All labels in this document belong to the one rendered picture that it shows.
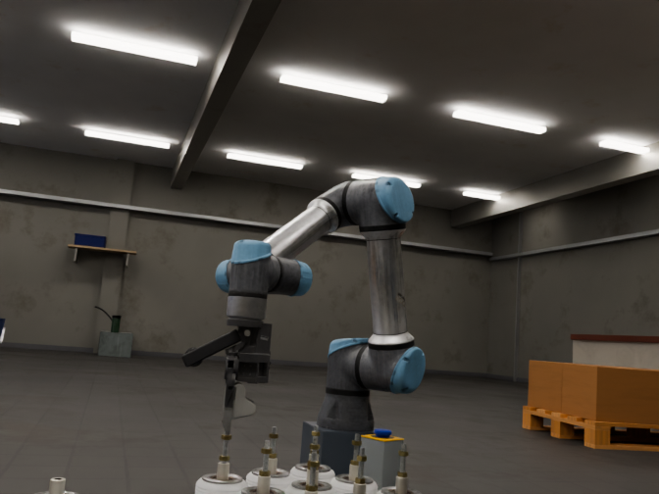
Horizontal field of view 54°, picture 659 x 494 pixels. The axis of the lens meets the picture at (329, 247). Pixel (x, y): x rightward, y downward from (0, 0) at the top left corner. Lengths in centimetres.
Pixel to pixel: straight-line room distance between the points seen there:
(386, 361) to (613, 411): 291
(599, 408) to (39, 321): 921
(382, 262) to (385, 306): 11
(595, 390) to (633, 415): 28
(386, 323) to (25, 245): 1039
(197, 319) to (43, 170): 359
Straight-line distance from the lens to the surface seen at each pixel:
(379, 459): 150
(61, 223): 1173
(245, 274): 124
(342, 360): 169
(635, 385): 447
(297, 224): 154
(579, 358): 791
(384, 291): 159
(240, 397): 125
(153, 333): 1161
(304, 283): 134
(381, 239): 158
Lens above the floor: 53
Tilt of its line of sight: 8 degrees up
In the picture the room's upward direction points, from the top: 4 degrees clockwise
